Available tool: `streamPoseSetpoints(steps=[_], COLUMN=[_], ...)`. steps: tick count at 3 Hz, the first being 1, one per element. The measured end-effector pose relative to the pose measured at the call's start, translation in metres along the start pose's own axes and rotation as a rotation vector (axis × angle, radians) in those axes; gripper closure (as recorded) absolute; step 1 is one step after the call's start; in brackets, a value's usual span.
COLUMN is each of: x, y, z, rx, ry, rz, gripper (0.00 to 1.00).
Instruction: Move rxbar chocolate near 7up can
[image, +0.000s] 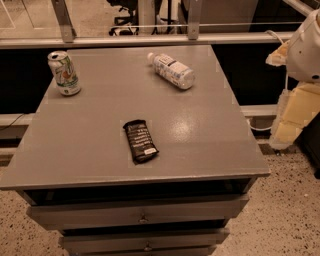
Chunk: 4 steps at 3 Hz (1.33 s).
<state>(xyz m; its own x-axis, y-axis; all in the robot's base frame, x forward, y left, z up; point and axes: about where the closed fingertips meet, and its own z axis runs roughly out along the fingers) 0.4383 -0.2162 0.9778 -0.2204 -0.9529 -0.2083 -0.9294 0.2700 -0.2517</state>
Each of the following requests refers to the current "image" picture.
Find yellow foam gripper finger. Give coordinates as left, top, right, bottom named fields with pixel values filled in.
left=269, top=82, right=320, bottom=150
left=266, top=41, right=289, bottom=67

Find black rxbar chocolate wrapper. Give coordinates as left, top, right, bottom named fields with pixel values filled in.
left=123, top=120, right=159, bottom=164

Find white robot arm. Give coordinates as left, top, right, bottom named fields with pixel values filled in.
left=266, top=9, right=320, bottom=150

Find white green 7up can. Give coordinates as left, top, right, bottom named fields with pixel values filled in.
left=48, top=51, right=81, bottom=96

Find clear plastic water bottle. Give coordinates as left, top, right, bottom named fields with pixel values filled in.
left=147, top=52, right=195, bottom=90

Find top grey drawer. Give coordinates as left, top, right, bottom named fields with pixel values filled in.
left=27, top=194, right=249, bottom=230

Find grey drawer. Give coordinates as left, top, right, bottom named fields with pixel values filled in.
left=27, top=194, right=249, bottom=230
left=61, top=228, right=229, bottom=254

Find black office chair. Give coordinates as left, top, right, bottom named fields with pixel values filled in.
left=106, top=0, right=138, bottom=36

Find grey metal railing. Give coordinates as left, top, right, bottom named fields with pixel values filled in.
left=0, top=0, right=314, bottom=50

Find grey drawer cabinet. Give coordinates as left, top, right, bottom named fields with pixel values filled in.
left=0, top=46, right=269, bottom=256

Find white cable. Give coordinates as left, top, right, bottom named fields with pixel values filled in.
left=246, top=29, right=290, bottom=132

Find black floor cable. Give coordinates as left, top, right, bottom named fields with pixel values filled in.
left=0, top=113, right=26, bottom=132

